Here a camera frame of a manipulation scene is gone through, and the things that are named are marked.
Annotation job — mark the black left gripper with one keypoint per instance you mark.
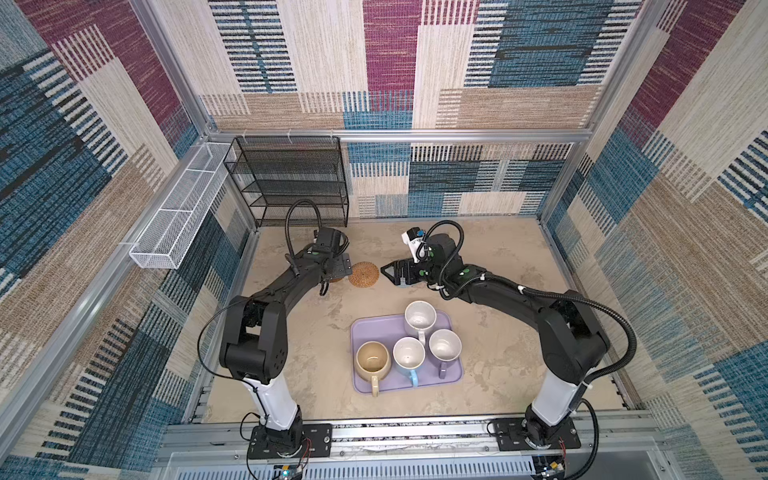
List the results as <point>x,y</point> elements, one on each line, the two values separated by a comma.
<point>342,265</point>

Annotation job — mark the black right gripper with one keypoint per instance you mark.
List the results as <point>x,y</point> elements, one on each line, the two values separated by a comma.
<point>408,265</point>

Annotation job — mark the rattan woven round coaster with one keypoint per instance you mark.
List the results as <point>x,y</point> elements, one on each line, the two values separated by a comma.
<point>364,275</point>

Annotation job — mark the white speckled mug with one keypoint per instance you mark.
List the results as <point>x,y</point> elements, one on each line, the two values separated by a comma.
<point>420,319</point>

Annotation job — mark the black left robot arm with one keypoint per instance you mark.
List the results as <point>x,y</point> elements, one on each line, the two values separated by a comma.
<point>254,345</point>

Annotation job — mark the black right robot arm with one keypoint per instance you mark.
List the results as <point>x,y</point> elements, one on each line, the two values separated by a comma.
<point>572,339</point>

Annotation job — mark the lilac plastic tray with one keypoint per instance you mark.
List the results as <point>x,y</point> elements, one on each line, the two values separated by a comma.
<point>388,330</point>

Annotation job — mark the beige mug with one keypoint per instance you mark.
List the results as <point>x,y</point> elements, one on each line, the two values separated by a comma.
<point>373,364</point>

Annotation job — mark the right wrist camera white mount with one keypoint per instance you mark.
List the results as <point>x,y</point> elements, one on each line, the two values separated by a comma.
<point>413,239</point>

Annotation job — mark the white mug blue handle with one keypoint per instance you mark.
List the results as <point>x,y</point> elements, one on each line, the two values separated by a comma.
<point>409,356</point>

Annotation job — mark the white mug lilac handle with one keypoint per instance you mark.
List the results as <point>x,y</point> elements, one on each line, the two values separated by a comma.
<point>445,347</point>

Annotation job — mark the black wire mesh shelf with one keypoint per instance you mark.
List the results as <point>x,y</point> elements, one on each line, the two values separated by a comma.
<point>273,172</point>

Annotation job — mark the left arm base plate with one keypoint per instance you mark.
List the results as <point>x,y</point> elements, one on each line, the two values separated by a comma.
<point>272,444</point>

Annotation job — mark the white wire mesh basket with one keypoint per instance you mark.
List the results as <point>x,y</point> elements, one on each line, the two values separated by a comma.
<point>165,242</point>

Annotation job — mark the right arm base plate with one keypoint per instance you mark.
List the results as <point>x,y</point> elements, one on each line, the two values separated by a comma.
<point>521,434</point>

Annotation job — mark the aluminium front rail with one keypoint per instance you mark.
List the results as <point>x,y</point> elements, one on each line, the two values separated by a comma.
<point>614,444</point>

